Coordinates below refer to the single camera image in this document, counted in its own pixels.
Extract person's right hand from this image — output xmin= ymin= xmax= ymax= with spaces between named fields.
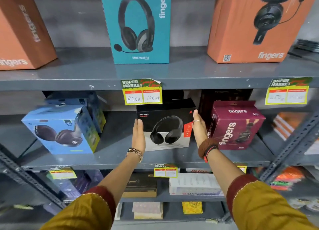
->
xmin=191 ymin=109 xmax=209 ymax=148

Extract person's left hand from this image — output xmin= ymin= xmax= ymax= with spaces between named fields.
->
xmin=131 ymin=119 xmax=146 ymax=154

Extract black and white headphone box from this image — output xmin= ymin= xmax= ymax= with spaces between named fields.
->
xmin=136 ymin=98 xmax=196 ymax=152

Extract person's right forearm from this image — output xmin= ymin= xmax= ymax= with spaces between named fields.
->
xmin=205 ymin=150 xmax=248 ymax=197

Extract person's left forearm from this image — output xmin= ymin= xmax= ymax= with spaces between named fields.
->
xmin=98 ymin=151 xmax=143 ymax=206

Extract gold wrist watch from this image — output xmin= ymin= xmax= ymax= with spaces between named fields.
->
xmin=126 ymin=147 xmax=144 ymax=163

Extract yellow green price label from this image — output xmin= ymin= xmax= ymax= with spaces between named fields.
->
xmin=121 ymin=78 xmax=163 ymax=106
xmin=265 ymin=77 xmax=313 ymax=105

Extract dark maroon box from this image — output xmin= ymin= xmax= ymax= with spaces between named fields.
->
xmin=199 ymin=89 xmax=254 ymax=129

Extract black and red wristband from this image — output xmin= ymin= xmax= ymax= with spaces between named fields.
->
xmin=203 ymin=145 xmax=219 ymax=163

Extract maroon headphone box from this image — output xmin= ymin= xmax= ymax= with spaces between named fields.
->
xmin=209 ymin=100 xmax=266 ymax=151

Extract dark blue headphone box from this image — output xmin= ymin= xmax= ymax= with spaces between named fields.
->
xmin=44 ymin=91 xmax=107 ymax=134

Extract dark brown box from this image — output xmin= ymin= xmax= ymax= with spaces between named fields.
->
xmin=122 ymin=172 xmax=158 ymax=198

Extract flat white box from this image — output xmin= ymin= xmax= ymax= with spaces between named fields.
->
xmin=169 ymin=173 xmax=225 ymax=196

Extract teal headset box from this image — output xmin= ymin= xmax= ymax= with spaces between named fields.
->
xmin=99 ymin=0 xmax=172 ymax=64

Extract grey metal shelf rack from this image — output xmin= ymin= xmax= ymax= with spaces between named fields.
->
xmin=0 ymin=46 xmax=319 ymax=230

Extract light blue headphone box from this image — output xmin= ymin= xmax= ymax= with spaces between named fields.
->
xmin=21 ymin=105 xmax=100 ymax=155

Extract pink beige box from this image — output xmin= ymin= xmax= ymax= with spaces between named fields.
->
xmin=132 ymin=202 xmax=164 ymax=220

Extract purple packets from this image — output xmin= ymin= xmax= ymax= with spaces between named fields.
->
xmin=59 ymin=170 xmax=104 ymax=201

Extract orange and white boxes stack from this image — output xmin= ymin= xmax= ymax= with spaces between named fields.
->
xmin=272 ymin=112 xmax=319 ymax=155

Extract yellow patterned packet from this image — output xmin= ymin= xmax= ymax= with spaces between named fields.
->
xmin=182 ymin=201 xmax=203 ymax=215

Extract orange headset box with microphone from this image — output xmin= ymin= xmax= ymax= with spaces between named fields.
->
xmin=207 ymin=0 xmax=319 ymax=64

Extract orange and green packets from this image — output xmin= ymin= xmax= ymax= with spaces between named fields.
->
xmin=270 ymin=166 xmax=311 ymax=191

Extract yellow tunic with maroon cuffs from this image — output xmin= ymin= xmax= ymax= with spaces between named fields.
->
xmin=39 ymin=174 xmax=319 ymax=230

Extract black flat items stack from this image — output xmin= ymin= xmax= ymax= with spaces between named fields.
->
xmin=289 ymin=39 xmax=319 ymax=61

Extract white packets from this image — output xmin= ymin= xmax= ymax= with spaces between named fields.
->
xmin=286 ymin=197 xmax=319 ymax=213

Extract orange-brown headset box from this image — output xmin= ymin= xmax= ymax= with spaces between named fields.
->
xmin=0 ymin=0 xmax=58 ymax=71

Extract red-brown beaded bracelet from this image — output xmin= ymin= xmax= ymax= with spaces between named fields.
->
xmin=198 ymin=137 xmax=219 ymax=159

